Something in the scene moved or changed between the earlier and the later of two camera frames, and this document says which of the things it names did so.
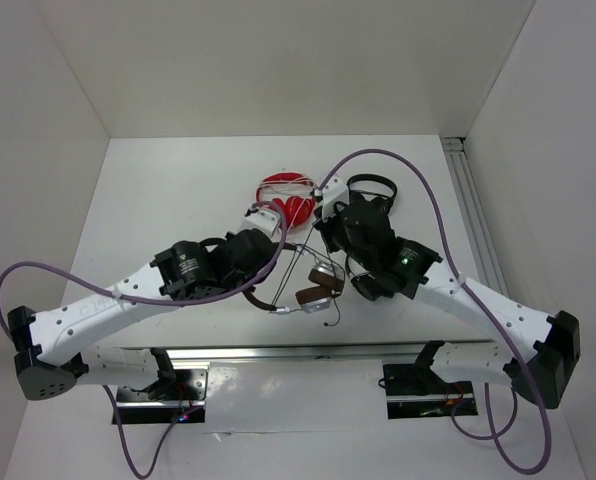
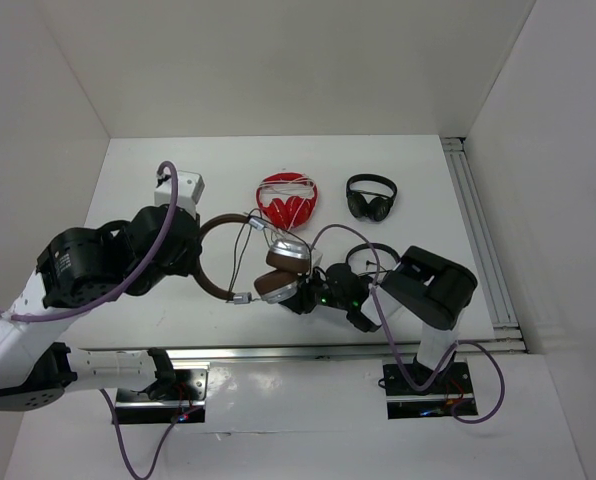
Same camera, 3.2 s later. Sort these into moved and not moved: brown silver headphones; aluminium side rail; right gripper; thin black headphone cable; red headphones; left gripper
Moved: right gripper; thin black headphone cable; brown silver headphones; left gripper
Not moved: aluminium side rail; red headphones
